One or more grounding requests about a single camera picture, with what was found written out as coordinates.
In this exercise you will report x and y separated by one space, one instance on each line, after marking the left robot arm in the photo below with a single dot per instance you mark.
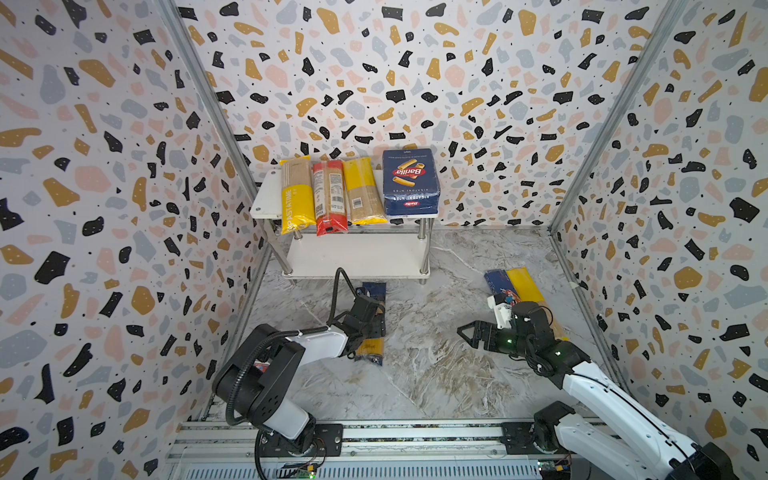
254 382

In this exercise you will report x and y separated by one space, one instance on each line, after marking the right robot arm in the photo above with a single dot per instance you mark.
639 445

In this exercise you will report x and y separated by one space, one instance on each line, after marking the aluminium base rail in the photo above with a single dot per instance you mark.
404 449

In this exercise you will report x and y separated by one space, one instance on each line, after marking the yellow-top spaghetti bag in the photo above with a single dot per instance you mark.
363 199

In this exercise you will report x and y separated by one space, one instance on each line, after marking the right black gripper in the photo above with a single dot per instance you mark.
498 339

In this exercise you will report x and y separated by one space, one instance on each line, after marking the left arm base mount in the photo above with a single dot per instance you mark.
316 439

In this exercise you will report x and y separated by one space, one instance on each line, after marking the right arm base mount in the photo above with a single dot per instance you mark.
537 436

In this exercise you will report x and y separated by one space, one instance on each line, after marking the blue Barilla pasta box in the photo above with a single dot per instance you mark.
410 184

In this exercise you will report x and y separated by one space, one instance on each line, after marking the yellow Pastatime spaghetti bag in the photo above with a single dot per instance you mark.
297 198

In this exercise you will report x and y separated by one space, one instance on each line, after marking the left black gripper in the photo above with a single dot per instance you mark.
378 327

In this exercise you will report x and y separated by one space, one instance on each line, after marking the white two-tier shelf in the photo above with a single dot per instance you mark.
374 252

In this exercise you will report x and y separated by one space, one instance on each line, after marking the blue-top clear spaghetti bag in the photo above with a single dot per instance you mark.
372 349

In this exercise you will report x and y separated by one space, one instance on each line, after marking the blue Barilla spaghetti box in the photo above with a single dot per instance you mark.
499 282

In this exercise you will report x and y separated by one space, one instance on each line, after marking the red spaghetti bag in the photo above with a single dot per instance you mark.
329 197

